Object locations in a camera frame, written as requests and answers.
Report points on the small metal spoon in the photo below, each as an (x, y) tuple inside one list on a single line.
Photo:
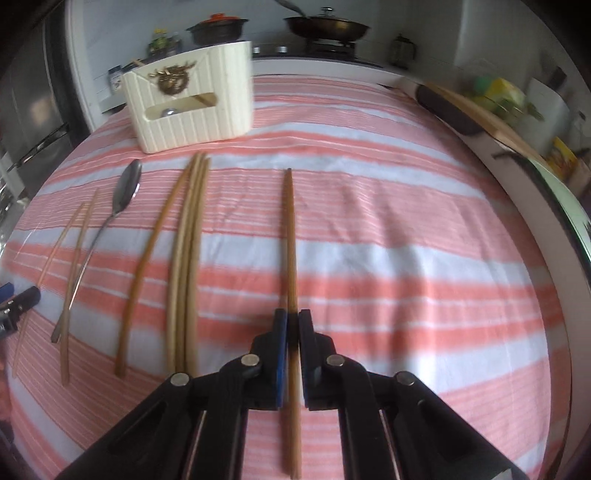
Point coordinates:
[(167, 112)]

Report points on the grey refrigerator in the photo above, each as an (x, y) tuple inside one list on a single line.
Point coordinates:
[(41, 92)]

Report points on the black clay pot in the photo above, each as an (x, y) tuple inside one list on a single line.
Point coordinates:
[(217, 34)]

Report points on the dark brown chopstick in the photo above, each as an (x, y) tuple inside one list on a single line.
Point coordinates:
[(290, 240)]

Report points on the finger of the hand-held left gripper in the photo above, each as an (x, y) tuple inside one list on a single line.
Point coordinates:
[(25, 297)]

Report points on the glass wok lid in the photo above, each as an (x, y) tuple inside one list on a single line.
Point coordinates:
[(328, 17)]

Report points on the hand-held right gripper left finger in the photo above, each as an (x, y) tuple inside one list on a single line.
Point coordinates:
[(279, 350)]

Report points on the yellow box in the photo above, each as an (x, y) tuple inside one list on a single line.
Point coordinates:
[(563, 159)]

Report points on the dark wok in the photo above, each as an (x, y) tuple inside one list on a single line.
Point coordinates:
[(323, 31)]

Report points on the orange pot lid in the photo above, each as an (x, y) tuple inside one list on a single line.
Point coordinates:
[(217, 18)]

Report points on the yellow capped sauce bottle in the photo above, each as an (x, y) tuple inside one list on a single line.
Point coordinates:
[(159, 42)]

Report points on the white knife block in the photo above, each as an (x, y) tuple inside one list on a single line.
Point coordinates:
[(549, 110)]

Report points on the plastic bag with yellow items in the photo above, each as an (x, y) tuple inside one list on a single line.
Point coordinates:
[(501, 92)]

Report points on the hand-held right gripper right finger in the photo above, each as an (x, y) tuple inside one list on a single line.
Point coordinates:
[(305, 350)]

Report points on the golden brown chopstick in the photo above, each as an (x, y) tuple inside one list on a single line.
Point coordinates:
[(143, 272)]

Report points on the cream ribbed utensil holder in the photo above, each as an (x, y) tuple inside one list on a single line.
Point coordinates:
[(217, 120)]

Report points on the black gas hob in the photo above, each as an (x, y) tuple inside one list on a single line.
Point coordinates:
[(332, 48)]

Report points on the black rounded board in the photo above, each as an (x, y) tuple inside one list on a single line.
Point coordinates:
[(443, 106)]

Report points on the pink white striped cloth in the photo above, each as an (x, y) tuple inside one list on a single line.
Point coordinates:
[(392, 230)]

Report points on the pale wooden chopstick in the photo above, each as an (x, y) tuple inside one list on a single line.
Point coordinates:
[(196, 277), (188, 258), (178, 258)]

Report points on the dark sauce bottle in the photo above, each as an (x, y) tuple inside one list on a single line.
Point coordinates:
[(175, 42)]

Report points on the thin bamboo chopstick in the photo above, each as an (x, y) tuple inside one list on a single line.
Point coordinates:
[(76, 272), (51, 263)]

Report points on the wooden cutting board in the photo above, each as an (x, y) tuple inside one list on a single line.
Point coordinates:
[(503, 131)]

